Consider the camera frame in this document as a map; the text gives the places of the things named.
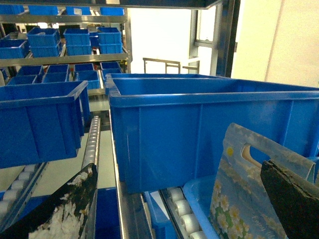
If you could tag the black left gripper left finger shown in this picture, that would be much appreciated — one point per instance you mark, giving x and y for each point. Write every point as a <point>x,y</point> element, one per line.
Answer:
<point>63,214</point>

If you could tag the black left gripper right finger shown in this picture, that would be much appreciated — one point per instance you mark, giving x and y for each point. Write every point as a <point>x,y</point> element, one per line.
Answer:
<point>294,199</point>

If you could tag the flower gift bag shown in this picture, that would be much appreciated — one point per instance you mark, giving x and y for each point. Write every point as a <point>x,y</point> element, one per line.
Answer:
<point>240,207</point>

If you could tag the white roller conveyor track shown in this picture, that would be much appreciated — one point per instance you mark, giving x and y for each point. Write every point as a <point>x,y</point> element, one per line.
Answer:
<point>185,214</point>

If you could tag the blue crate at left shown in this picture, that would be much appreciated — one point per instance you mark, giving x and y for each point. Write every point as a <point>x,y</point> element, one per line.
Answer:
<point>42,122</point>

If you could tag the light blue plastic tray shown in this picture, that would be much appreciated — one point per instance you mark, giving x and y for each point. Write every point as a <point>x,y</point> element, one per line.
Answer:
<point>198,193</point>

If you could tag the large blue plastic crate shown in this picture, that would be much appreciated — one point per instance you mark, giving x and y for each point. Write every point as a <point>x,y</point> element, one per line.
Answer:
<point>170,129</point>

